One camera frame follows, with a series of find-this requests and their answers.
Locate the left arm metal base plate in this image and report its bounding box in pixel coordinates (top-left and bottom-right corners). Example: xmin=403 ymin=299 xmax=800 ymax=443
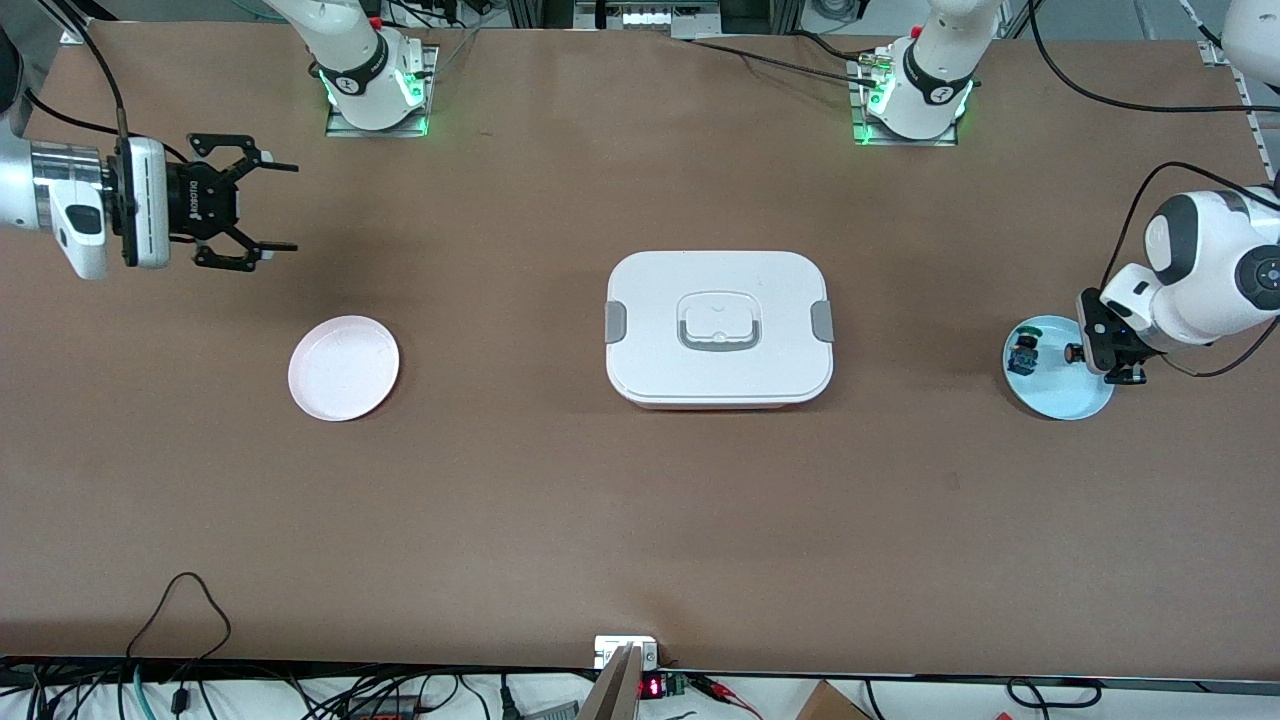
xmin=848 ymin=55 xmax=961 ymax=148

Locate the light blue round plate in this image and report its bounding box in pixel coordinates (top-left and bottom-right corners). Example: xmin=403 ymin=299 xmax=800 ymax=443
xmin=1002 ymin=315 xmax=1116 ymax=421

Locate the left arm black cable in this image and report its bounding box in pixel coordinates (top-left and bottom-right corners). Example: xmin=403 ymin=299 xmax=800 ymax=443
xmin=1028 ymin=0 xmax=1280 ymax=379

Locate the aluminium frame rail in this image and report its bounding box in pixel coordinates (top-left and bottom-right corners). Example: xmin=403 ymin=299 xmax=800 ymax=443
xmin=40 ymin=0 xmax=101 ymax=47
xmin=1180 ymin=0 xmax=1280 ymax=186

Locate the small white mounting box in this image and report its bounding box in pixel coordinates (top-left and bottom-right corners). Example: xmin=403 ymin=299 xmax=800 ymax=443
xmin=594 ymin=636 xmax=659 ymax=669

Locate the pale pink round plate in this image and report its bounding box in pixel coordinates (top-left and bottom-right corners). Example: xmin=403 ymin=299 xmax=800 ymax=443
xmin=288 ymin=316 xmax=401 ymax=422

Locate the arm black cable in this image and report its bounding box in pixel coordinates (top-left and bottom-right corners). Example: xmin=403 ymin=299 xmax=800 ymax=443
xmin=1028 ymin=0 xmax=1280 ymax=379
xmin=25 ymin=0 xmax=191 ymax=161

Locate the red clip lead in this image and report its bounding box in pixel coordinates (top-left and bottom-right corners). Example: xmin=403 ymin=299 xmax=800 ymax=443
xmin=690 ymin=674 xmax=763 ymax=720

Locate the green push button switch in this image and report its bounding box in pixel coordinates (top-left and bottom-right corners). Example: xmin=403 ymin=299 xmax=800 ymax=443
xmin=1006 ymin=325 xmax=1043 ymax=376

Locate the grey electronics unit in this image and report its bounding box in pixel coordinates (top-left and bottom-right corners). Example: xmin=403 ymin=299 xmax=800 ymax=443
xmin=574 ymin=0 xmax=724 ymax=34

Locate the white lunch box grey handle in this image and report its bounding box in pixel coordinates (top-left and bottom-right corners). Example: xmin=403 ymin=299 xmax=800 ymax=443
xmin=604 ymin=250 xmax=834 ymax=411

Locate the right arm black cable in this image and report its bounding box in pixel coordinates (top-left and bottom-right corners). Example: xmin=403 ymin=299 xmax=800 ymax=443
xmin=25 ymin=0 xmax=191 ymax=161

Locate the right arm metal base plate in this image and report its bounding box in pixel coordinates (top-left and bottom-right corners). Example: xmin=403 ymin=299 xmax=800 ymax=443
xmin=325 ymin=45 xmax=439 ymax=138

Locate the grey aluminium post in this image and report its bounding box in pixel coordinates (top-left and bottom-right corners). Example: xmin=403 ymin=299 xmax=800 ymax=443
xmin=580 ymin=644 xmax=644 ymax=720

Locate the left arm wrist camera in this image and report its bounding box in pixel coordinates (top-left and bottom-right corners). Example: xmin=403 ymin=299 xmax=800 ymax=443
xmin=1076 ymin=288 xmax=1126 ymax=376

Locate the black cable tangle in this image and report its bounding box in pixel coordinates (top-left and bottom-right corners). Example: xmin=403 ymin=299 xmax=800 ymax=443
xmin=0 ymin=668 xmax=601 ymax=720

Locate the brown cardboard piece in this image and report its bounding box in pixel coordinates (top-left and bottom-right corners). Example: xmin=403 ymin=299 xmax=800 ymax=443
xmin=795 ymin=680 xmax=873 ymax=720

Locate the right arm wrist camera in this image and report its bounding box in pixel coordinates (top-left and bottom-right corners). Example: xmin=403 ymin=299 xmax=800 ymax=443
xmin=118 ymin=137 xmax=172 ymax=269

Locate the black cable loop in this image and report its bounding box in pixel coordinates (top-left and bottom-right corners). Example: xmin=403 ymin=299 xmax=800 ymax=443
xmin=1005 ymin=677 xmax=1104 ymax=709

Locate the looped thin black cable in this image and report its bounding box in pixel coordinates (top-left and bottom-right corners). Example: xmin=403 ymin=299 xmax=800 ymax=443
xmin=125 ymin=571 xmax=233 ymax=720

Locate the black power cable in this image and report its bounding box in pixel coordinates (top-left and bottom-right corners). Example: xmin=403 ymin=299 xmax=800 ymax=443
xmin=688 ymin=38 xmax=879 ymax=86
xmin=793 ymin=28 xmax=879 ymax=64

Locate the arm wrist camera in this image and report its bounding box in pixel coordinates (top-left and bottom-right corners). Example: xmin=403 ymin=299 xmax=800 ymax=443
xmin=1076 ymin=288 xmax=1126 ymax=376
xmin=118 ymin=137 xmax=172 ymax=269

